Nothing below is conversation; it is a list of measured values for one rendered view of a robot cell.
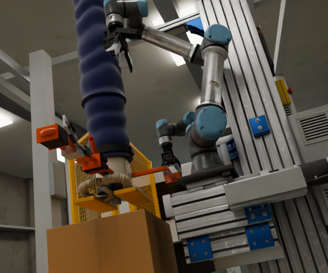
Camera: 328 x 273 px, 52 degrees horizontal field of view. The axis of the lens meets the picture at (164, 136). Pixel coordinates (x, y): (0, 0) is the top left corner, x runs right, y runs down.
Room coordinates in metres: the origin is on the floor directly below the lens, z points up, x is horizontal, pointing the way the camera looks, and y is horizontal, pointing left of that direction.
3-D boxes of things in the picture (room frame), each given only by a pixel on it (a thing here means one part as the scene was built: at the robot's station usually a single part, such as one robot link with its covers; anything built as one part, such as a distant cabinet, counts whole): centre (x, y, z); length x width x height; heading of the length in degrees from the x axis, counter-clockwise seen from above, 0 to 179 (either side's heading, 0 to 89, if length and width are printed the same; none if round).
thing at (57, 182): (2.86, 1.00, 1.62); 0.20 x 0.05 x 0.30; 171
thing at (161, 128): (1.85, -0.01, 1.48); 0.09 x 0.08 x 0.11; 119
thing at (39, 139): (1.01, 0.36, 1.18); 0.08 x 0.07 x 0.05; 173
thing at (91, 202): (1.62, 0.38, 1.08); 0.34 x 0.10 x 0.05; 173
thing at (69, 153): (1.15, 0.34, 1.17); 0.07 x 0.07 x 0.04; 83
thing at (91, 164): (1.36, 0.31, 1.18); 0.10 x 0.08 x 0.06; 83
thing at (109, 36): (1.18, 0.12, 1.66); 0.09 x 0.08 x 0.12; 75
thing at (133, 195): (1.60, 0.19, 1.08); 0.34 x 0.10 x 0.05; 173
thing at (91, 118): (1.60, 0.28, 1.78); 0.22 x 0.22 x 1.04
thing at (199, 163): (1.37, -0.15, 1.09); 0.15 x 0.15 x 0.10
